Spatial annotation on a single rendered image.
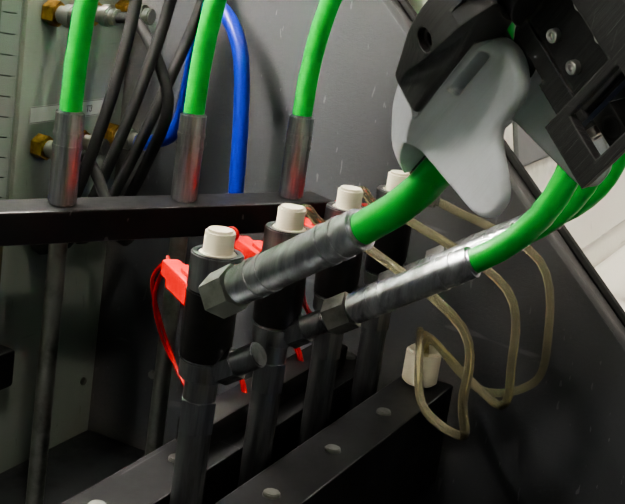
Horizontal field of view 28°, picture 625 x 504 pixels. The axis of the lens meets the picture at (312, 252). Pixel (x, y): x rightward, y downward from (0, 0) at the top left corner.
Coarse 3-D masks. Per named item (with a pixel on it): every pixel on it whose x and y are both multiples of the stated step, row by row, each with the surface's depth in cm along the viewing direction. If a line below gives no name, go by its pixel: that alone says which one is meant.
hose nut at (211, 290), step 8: (232, 264) 56; (216, 272) 57; (224, 272) 56; (208, 280) 56; (216, 280) 56; (200, 288) 57; (208, 288) 56; (216, 288) 56; (224, 288) 56; (208, 296) 56; (216, 296) 56; (224, 296) 56; (208, 304) 56; (216, 304) 56; (224, 304) 56; (232, 304) 56; (240, 304) 56; (248, 304) 56; (216, 312) 57; (224, 312) 57; (232, 312) 56
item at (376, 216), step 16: (512, 32) 45; (416, 176) 48; (432, 176) 47; (400, 192) 49; (416, 192) 48; (432, 192) 48; (368, 208) 50; (384, 208) 49; (400, 208) 49; (416, 208) 49; (352, 224) 50; (368, 224) 50; (384, 224) 49; (400, 224) 49; (368, 240) 50
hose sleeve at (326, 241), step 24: (336, 216) 51; (288, 240) 53; (312, 240) 52; (336, 240) 51; (240, 264) 55; (264, 264) 54; (288, 264) 53; (312, 264) 52; (336, 264) 52; (240, 288) 55; (264, 288) 54
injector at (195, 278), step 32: (192, 256) 64; (192, 288) 65; (192, 320) 65; (224, 320) 65; (192, 352) 65; (224, 352) 66; (256, 352) 65; (192, 384) 66; (224, 384) 66; (192, 416) 66; (192, 448) 67; (192, 480) 68
